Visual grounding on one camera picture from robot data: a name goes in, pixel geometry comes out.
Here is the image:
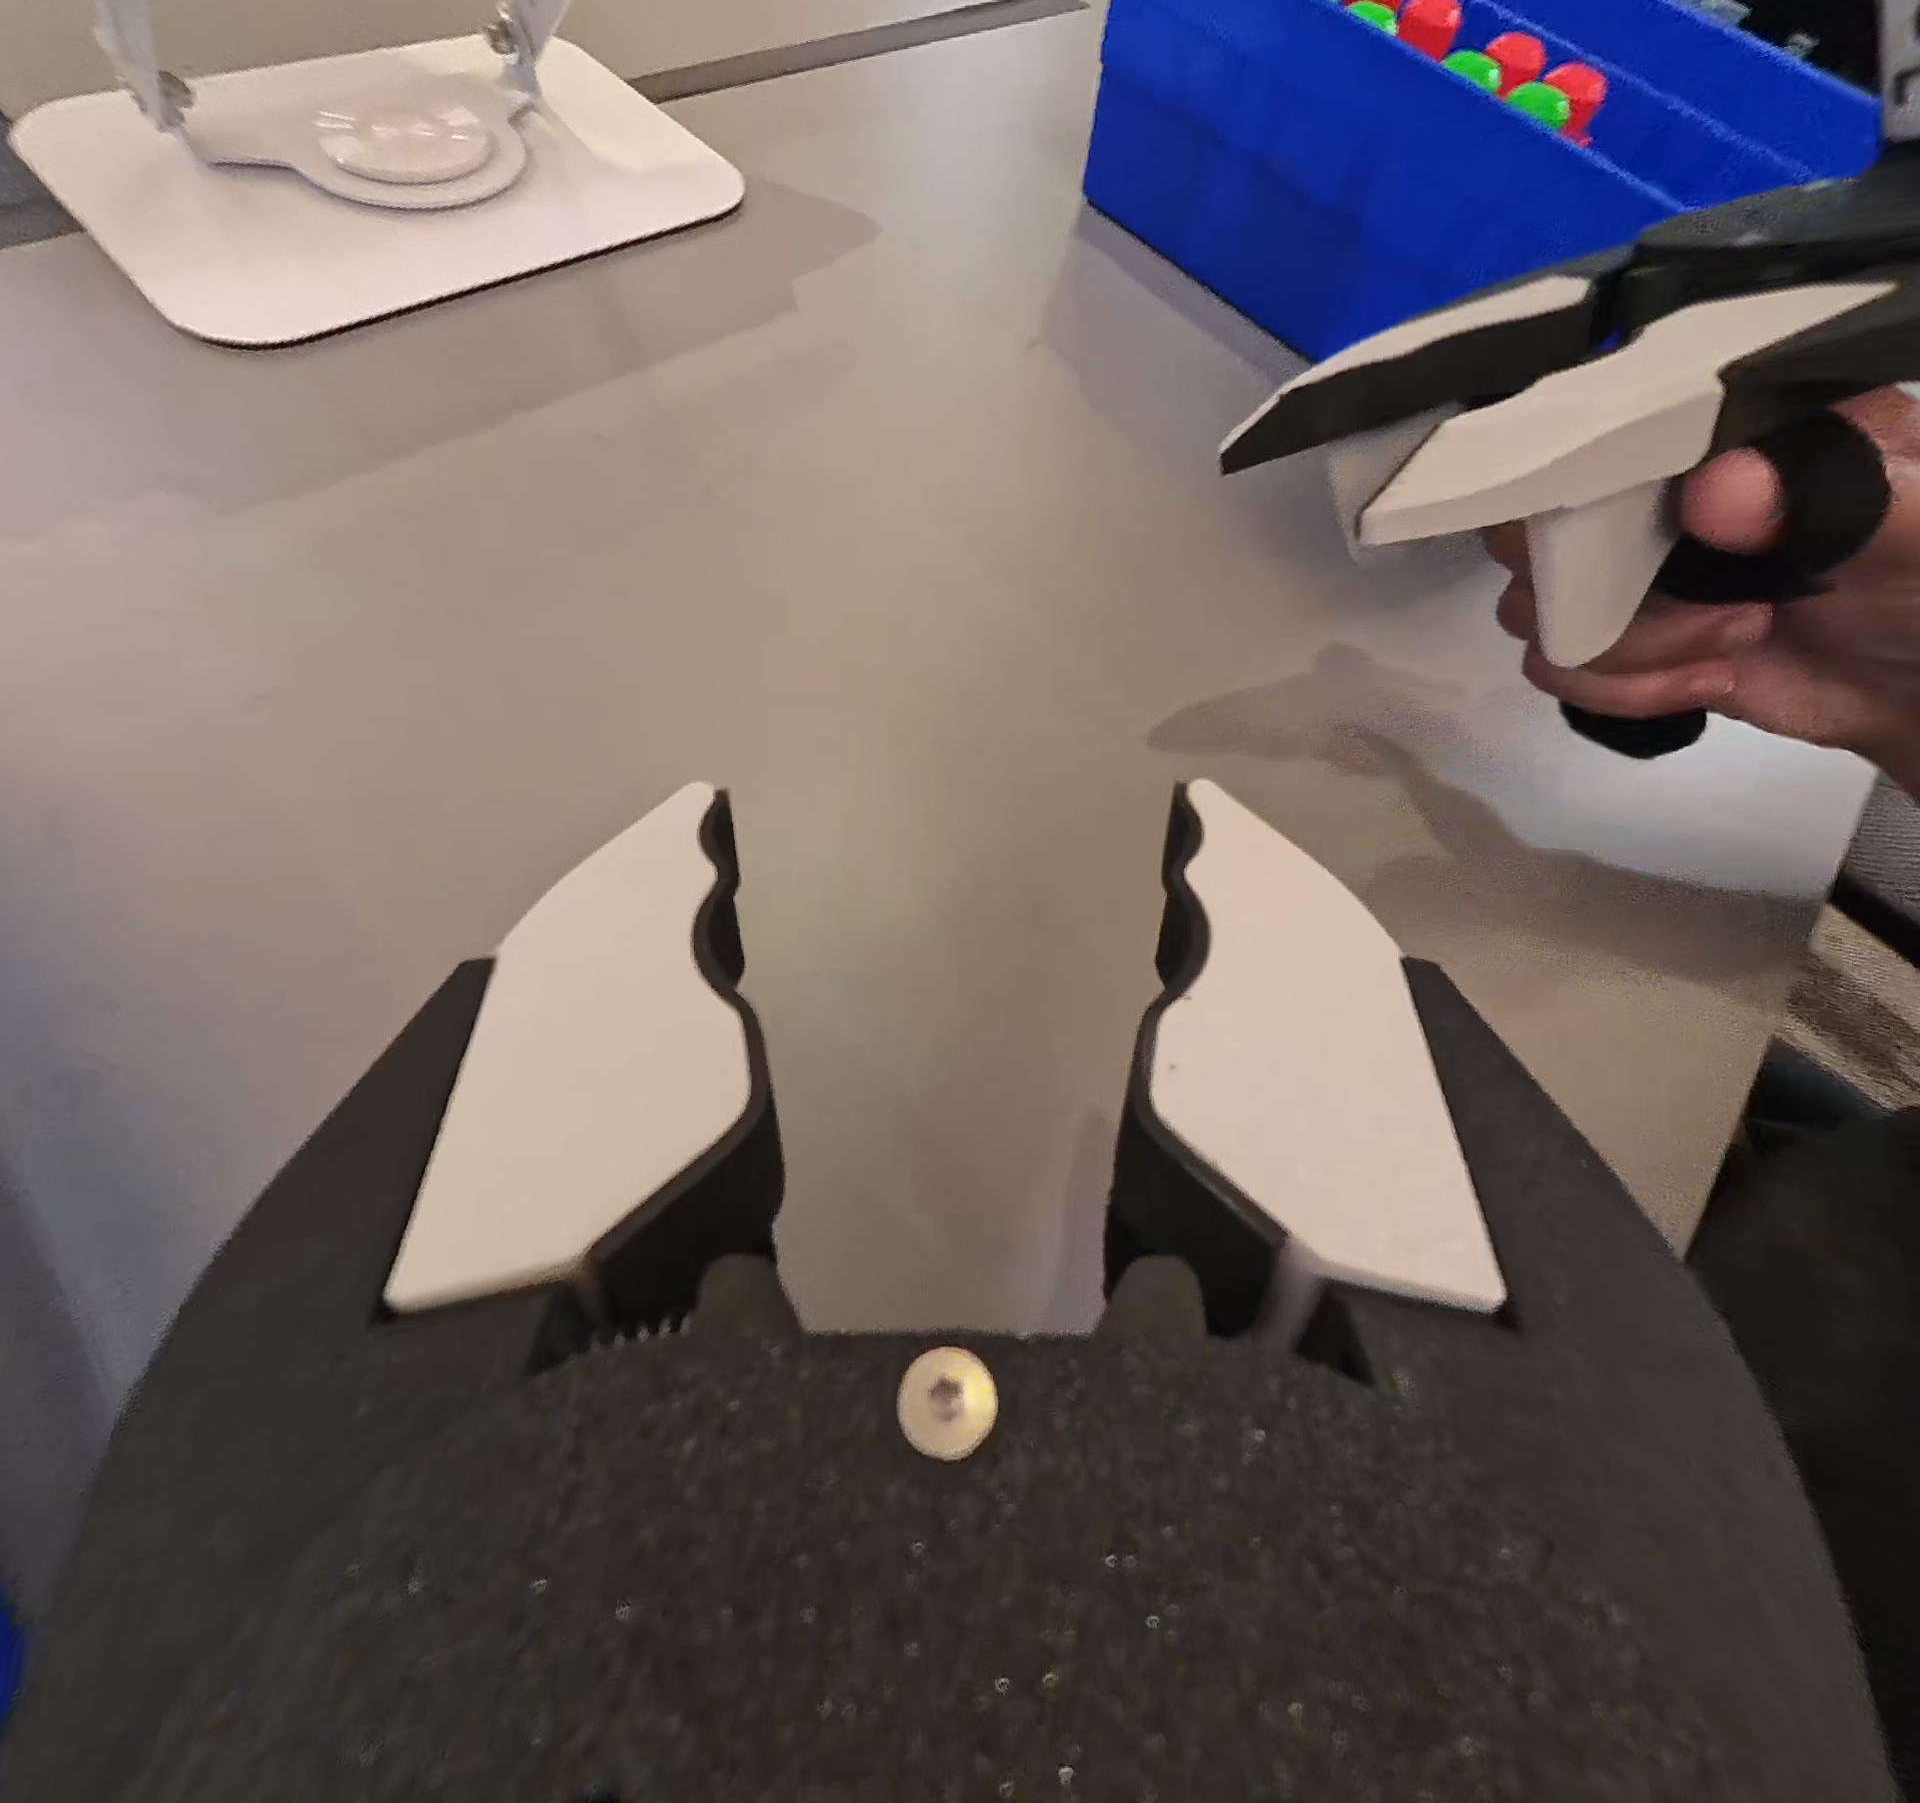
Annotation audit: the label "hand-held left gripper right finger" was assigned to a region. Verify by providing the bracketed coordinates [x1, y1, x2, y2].
[1108, 778, 1509, 1362]

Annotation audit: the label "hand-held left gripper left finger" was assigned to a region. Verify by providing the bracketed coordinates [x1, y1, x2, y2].
[383, 781, 790, 1371]

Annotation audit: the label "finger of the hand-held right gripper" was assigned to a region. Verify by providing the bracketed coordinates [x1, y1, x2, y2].
[1324, 277, 1903, 553]
[1219, 272, 1619, 476]

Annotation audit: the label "rows of toy blocks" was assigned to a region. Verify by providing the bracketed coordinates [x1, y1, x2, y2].
[1290, 0, 1610, 148]

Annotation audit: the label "grey desk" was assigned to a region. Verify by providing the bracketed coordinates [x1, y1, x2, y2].
[0, 0, 1883, 1580]

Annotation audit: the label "person's right hand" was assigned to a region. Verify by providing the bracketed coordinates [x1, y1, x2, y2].
[1486, 386, 1920, 796]

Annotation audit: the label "person's dark sweatshirt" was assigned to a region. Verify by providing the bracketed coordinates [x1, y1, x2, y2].
[1688, 1069, 1920, 1803]

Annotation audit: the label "round pale disc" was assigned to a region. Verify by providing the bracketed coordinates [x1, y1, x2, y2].
[313, 98, 498, 187]

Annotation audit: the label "white flat base plate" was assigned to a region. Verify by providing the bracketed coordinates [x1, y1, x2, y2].
[9, 35, 748, 352]

